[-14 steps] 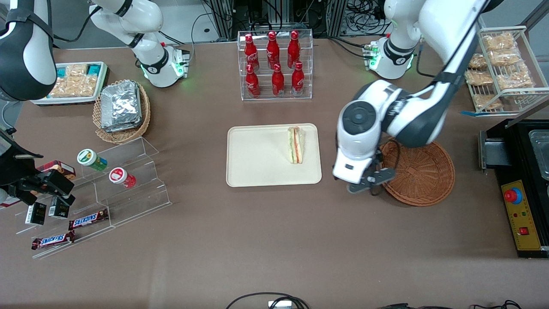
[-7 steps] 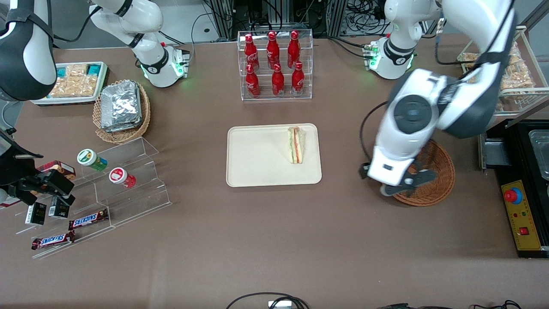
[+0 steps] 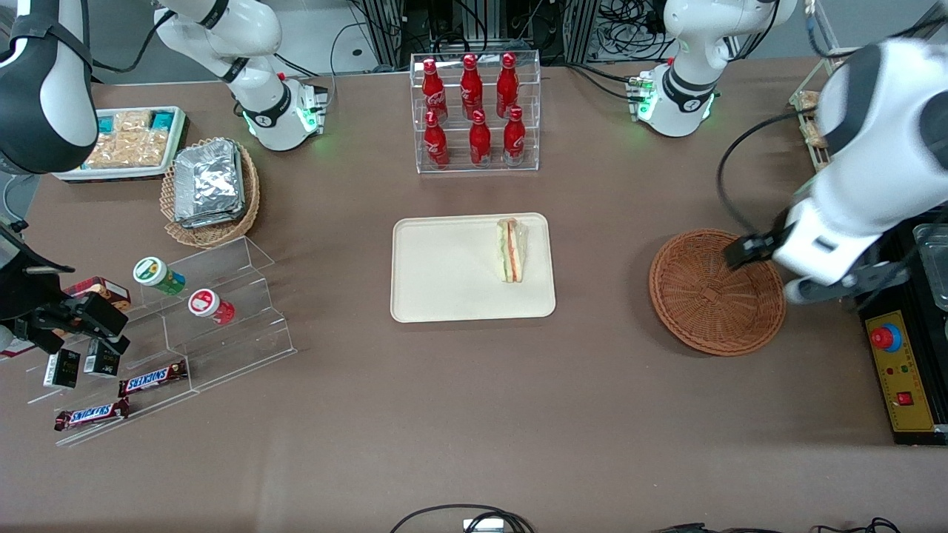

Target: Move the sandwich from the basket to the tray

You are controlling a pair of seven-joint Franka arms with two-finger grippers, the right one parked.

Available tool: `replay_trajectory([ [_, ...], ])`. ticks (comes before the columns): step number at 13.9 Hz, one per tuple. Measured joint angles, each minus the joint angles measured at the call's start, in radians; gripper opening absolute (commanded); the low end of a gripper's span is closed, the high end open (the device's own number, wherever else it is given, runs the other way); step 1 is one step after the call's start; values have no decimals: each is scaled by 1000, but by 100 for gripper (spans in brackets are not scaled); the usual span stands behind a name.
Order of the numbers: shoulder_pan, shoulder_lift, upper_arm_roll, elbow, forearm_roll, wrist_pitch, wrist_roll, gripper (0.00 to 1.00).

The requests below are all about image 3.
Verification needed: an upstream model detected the black looped floor cable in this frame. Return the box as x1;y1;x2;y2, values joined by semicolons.
390;504;535;533

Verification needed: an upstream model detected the clear acrylic stepped shelf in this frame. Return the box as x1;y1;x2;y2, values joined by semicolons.
26;237;298;448

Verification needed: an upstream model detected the red capped jar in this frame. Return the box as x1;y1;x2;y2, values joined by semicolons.
187;289;236;326

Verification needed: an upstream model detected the round brown wicker basket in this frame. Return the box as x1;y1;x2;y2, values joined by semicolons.
649;229;787;357

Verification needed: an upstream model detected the black base cable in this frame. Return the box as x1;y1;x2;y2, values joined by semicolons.
544;61;639;102

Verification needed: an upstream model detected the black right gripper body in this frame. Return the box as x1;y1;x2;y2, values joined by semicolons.
0;222;82;349

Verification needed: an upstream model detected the metal wire snack rack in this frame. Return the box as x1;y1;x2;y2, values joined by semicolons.
788;58;845;172

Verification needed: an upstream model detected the red brown chocolate box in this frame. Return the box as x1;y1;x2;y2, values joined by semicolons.
62;276;133;312

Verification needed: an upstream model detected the Snickers bar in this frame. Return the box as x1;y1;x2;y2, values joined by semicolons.
118;361;189;398
53;398;131;432

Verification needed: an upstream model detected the light wicker basket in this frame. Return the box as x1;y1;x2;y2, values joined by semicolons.
160;138;261;249

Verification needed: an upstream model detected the cracker snack pack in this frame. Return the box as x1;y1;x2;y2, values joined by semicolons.
801;90;830;150

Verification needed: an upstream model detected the brown table mat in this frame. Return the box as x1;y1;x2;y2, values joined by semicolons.
0;56;948;533

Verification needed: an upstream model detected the green capped jar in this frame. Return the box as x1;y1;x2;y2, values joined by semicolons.
133;256;187;296

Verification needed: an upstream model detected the clear plastic container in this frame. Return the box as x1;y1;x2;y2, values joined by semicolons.
912;222;948;312

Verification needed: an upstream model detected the red cola bottle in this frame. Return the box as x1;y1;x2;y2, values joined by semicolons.
423;110;451;170
421;59;450;124
469;110;493;168
460;53;484;121
503;106;527;166
495;53;520;119

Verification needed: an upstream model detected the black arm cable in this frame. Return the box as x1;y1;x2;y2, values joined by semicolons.
715;107;817;239

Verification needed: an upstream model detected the black yellow control box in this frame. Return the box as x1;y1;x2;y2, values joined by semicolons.
859;296;948;446

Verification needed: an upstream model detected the clear cracker pack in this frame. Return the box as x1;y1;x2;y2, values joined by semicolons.
111;110;153;135
85;130;171;170

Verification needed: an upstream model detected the small black box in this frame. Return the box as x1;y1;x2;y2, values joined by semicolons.
84;341;121;378
42;348;81;390

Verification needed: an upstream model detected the white snack tray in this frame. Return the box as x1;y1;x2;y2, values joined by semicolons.
55;106;188;183

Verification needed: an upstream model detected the aluminium frame post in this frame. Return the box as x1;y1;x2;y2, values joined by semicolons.
361;0;405;67
564;0;601;64

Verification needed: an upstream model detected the black table edge cable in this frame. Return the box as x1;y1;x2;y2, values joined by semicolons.
813;517;901;533
652;522;765;533

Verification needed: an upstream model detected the black cable bundle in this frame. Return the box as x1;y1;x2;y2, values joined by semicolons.
600;0;672;61

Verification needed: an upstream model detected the cream plastic tray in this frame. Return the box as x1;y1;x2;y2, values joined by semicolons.
390;213;557;324

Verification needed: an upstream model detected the triangle sandwich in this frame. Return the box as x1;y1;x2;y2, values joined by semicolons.
495;218;530;284

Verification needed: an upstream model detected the clear acrylic bottle rack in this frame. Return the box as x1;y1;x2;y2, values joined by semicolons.
410;51;542;175

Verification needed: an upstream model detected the silver foil pack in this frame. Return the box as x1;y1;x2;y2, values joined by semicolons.
173;140;246;229

